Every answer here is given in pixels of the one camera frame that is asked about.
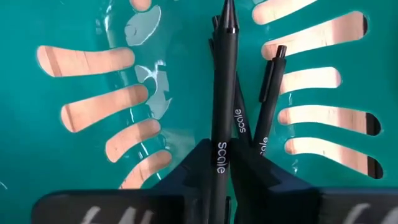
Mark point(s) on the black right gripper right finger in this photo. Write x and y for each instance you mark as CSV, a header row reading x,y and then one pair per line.
x,y
280,205

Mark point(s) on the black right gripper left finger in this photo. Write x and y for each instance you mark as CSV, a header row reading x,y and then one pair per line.
x,y
124,208

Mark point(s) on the black pen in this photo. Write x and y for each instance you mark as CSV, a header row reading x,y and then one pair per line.
x,y
269,102
224,93
241,124

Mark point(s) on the green slotted plastic basket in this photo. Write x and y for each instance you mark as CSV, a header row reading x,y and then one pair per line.
x,y
31,124

